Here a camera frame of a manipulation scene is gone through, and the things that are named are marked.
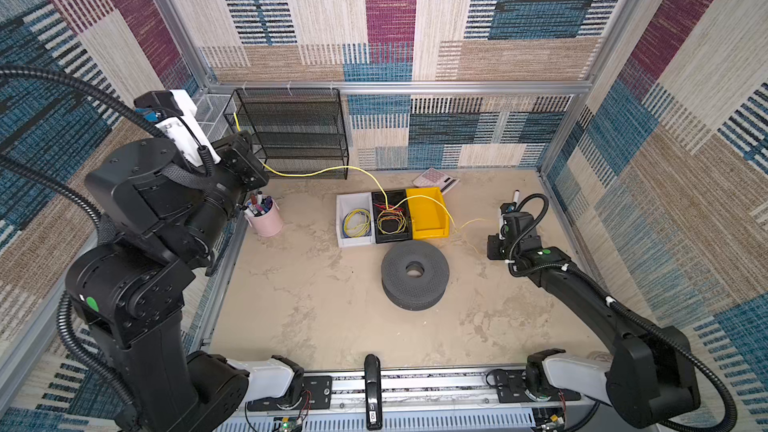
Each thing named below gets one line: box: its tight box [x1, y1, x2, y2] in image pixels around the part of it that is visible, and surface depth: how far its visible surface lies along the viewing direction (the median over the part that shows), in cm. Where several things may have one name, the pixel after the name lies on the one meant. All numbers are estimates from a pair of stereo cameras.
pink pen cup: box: [244, 198, 283, 237], surface depth 101 cm
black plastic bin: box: [371, 189, 413, 244], surface depth 103 cm
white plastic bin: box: [336, 192, 375, 248], surface depth 101 cm
